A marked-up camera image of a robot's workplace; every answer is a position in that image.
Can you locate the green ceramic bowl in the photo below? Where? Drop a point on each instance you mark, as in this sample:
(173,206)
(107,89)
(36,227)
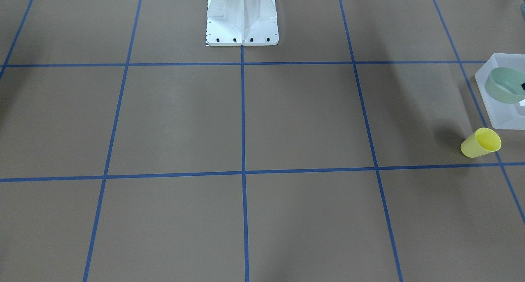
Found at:
(504,85)

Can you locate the translucent plastic storage box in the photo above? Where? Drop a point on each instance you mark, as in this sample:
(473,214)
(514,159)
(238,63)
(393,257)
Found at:
(508,116)

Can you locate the yellow plastic cup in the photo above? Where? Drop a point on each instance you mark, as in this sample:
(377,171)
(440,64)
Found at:
(482,142)

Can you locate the white pillar mount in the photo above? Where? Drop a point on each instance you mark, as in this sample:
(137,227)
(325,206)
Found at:
(241,22)

